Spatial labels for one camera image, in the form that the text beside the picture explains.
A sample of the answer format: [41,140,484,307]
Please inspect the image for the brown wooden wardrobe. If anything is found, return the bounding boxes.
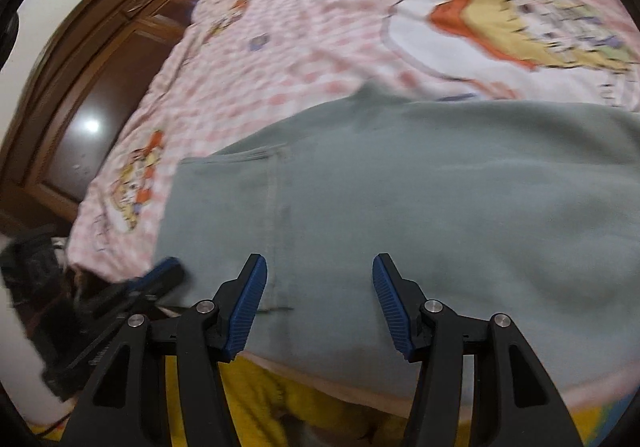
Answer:
[0,0,251,238]

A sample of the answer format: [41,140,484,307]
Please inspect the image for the dark blurred object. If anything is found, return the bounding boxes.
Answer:
[0,224,76,328]

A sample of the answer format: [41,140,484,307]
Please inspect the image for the grey pants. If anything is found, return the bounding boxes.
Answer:
[152,82,640,408]

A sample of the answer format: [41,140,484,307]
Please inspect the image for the pink checked printed blanket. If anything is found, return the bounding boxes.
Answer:
[67,0,640,423]

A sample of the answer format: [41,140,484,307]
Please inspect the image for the yellow fuzzy cloth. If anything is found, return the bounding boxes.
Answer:
[30,357,631,447]

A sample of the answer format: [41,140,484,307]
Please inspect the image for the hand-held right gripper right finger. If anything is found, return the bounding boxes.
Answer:
[371,253,586,447]

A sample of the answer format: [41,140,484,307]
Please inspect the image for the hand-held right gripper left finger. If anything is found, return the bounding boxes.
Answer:
[60,253,268,447]

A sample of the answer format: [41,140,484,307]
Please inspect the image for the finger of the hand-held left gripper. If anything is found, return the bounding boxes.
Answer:
[125,256,184,299]

